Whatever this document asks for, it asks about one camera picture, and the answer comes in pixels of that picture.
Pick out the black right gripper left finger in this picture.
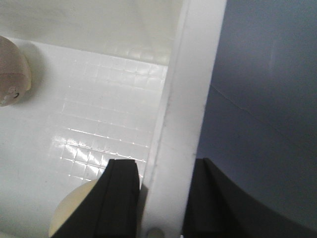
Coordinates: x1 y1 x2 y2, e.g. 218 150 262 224
53 159 140 238

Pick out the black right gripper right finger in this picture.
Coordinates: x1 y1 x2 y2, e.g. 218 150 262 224
182 158 317 238

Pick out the yellow smiling plush fruit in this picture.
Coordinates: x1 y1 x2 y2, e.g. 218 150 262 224
48 179 98 238

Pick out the white plastic Totelife tote box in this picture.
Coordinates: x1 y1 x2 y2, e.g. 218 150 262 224
0 0 226 238

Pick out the pink plush toy ball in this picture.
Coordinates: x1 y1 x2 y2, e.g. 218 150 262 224
0 36 32 107

